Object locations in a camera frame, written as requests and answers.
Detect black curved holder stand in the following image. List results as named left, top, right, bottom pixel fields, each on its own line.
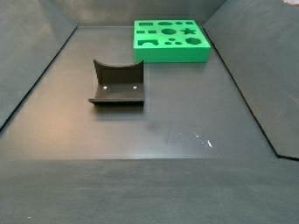
left=89, top=60, right=146, bottom=105

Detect green shape sorter block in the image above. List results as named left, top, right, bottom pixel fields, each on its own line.
left=134, top=19, right=211, bottom=63

